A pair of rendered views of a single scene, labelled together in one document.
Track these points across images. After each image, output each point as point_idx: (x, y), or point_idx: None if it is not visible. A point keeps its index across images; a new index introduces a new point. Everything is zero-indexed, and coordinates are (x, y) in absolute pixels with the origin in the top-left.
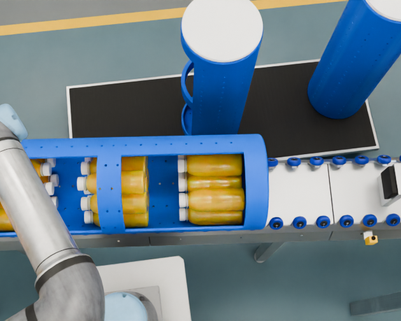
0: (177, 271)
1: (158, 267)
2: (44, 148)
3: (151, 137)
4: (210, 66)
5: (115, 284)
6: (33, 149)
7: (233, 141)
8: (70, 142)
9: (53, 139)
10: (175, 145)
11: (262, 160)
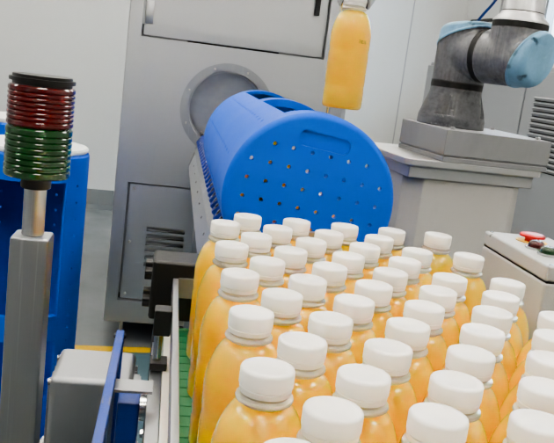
0: (375, 142)
1: (376, 144)
2: (253, 112)
3: (221, 119)
4: (83, 167)
5: (407, 152)
6: (257, 112)
7: (229, 99)
8: (239, 116)
9: (227, 134)
10: (239, 100)
11: (255, 90)
